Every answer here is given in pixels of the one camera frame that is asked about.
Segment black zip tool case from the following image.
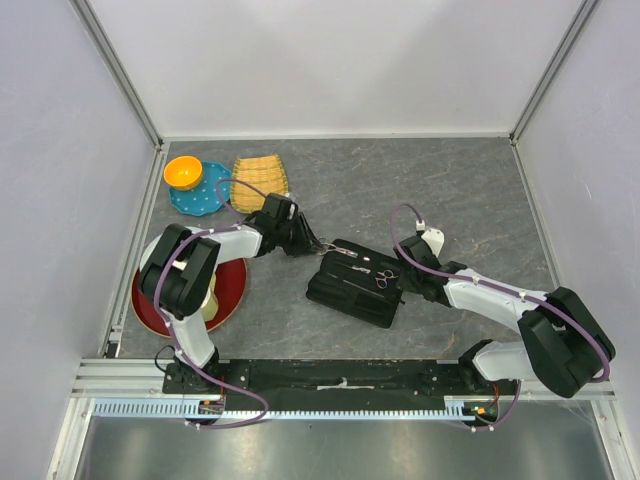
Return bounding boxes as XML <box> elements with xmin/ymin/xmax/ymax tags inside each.
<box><xmin>306</xmin><ymin>239</ymin><xmax>402</xmax><ymax>329</ymax></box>

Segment silver scissors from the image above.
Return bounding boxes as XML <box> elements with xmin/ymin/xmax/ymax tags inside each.
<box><xmin>352</xmin><ymin>266</ymin><xmax>399</xmax><ymax>289</ymax></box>
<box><xmin>321</xmin><ymin>243</ymin><xmax>371</xmax><ymax>262</ymax></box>

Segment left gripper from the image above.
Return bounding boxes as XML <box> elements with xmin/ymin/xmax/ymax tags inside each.
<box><xmin>275</xmin><ymin>212</ymin><xmax>323</xmax><ymax>259</ymax></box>

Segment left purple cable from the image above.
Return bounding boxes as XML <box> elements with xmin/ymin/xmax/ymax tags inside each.
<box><xmin>157</xmin><ymin>178</ymin><xmax>271</xmax><ymax>429</ymax></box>

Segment white paper plate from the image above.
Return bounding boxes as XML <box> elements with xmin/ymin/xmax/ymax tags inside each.
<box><xmin>138</xmin><ymin>235</ymin><xmax>161</xmax><ymax>271</ymax></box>

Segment orange bowl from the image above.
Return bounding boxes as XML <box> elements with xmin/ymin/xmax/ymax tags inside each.
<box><xmin>163</xmin><ymin>155</ymin><xmax>204</xmax><ymax>191</ymax></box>

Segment aluminium frame post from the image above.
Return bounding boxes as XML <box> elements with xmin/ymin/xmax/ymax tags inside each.
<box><xmin>70</xmin><ymin>0</ymin><xmax>164</xmax><ymax>151</ymax></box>
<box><xmin>509</xmin><ymin>0</ymin><xmax>601</xmax><ymax>147</ymax></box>

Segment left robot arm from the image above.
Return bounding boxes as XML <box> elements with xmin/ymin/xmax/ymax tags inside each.
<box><xmin>137</xmin><ymin>193</ymin><xmax>324</xmax><ymax>393</ymax></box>

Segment yellow-green cup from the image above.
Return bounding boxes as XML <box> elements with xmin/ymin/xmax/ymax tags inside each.
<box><xmin>201</xmin><ymin>274</ymin><xmax>219</xmax><ymax>322</ymax></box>

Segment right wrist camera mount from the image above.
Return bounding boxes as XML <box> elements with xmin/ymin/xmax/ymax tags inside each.
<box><xmin>415</xmin><ymin>220</ymin><xmax>445</xmax><ymax>258</ymax></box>

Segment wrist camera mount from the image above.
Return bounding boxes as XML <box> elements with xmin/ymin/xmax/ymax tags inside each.
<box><xmin>287</xmin><ymin>198</ymin><xmax>299</xmax><ymax>220</ymax></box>
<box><xmin>415</xmin><ymin>220</ymin><xmax>445</xmax><ymax>258</ymax></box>

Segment blue dotted plate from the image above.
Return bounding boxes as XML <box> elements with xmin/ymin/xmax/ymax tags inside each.
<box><xmin>168</xmin><ymin>162</ymin><xmax>231</xmax><ymax>217</ymax></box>

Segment red round tray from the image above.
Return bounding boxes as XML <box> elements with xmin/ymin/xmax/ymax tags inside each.
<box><xmin>131</xmin><ymin>259</ymin><xmax>248</xmax><ymax>338</ymax></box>

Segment right aluminium frame post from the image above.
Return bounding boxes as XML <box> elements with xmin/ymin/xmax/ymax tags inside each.
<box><xmin>509</xmin><ymin>0</ymin><xmax>601</xmax><ymax>147</ymax></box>

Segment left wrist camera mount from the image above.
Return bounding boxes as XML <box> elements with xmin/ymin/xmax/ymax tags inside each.
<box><xmin>287</xmin><ymin>198</ymin><xmax>299</xmax><ymax>220</ymax></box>

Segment white cable duct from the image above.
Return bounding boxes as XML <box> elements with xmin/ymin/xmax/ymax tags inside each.
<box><xmin>92</xmin><ymin>398</ymin><xmax>475</xmax><ymax>421</ymax></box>

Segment woven bamboo basket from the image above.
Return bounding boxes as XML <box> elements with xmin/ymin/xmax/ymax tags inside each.
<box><xmin>231</xmin><ymin>154</ymin><xmax>290</xmax><ymax>213</ymax></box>

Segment left aluminium frame post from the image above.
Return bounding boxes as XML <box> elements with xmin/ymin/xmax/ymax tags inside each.
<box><xmin>70</xmin><ymin>0</ymin><xmax>164</xmax><ymax>151</ymax></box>

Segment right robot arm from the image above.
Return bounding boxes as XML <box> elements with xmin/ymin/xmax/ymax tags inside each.
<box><xmin>394</xmin><ymin>234</ymin><xmax>616</xmax><ymax>398</ymax></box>

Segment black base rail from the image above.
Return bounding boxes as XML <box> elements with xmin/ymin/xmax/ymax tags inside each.
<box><xmin>162</xmin><ymin>359</ymin><xmax>517</xmax><ymax>413</ymax></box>

